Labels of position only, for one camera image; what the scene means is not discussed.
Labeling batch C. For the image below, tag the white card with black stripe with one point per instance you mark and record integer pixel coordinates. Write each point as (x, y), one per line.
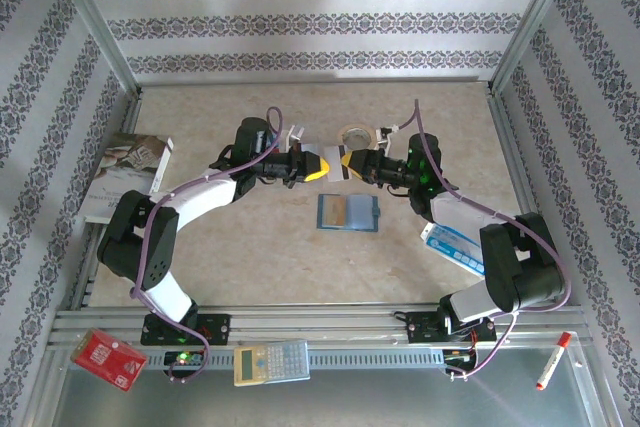
(334, 164)

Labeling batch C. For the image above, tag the blue leather card holder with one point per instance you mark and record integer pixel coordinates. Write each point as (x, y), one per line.
(357, 212)

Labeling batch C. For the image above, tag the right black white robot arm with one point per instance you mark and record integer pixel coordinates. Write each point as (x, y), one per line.
(525, 267)

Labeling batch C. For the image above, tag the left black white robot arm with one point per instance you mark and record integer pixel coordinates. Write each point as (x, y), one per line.
(140, 242)

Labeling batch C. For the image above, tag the brown credit card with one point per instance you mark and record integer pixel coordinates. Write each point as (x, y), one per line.
(335, 212)

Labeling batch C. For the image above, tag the beige masking tape roll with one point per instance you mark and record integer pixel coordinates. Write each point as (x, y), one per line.
(356, 131)

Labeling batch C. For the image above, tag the white blue carton box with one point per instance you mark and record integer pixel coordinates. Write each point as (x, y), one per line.
(455, 247)

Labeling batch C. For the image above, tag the white paperback book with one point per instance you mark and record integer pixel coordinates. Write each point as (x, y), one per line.
(127, 167)

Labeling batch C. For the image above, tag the beige grey calculator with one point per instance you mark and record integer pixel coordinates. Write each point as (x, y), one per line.
(270, 362)

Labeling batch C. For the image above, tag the grey sheet metal tray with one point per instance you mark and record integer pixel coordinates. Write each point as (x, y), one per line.
(350, 402)

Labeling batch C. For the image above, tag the red white marker pen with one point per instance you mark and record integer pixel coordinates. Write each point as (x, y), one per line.
(552, 362)

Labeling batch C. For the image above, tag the red cardboard box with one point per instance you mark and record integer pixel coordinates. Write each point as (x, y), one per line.
(107, 359)

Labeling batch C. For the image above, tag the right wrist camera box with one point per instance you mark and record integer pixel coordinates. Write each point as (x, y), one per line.
(385, 138)

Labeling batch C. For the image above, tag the aluminium back rail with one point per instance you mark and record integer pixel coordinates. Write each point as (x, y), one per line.
(300, 81)

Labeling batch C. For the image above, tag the right aluminium side rail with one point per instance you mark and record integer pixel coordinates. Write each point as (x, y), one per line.
(511, 147)

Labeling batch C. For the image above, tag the aluminium side rail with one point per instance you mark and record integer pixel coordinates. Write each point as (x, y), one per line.
(129, 122)
(511, 147)

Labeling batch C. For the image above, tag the left aluminium side rail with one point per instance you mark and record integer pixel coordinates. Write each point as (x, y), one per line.
(129, 122)

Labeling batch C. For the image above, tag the aluminium mounting rail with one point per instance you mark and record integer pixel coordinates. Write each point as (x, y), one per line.
(320, 319)

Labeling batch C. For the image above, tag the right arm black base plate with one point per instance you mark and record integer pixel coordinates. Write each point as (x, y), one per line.
(422, 329)

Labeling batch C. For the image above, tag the right aluminium frame post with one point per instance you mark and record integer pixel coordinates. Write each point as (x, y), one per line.
(529, 22)

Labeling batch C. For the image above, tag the aluminium frame post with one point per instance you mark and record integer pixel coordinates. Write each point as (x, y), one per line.
(96, 22)
(529, 22)

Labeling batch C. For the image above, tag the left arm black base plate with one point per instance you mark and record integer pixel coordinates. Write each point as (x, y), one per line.
(215, 329)

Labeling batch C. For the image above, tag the left aluminium frame post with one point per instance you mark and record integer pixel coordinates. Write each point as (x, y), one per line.
(96, 22)

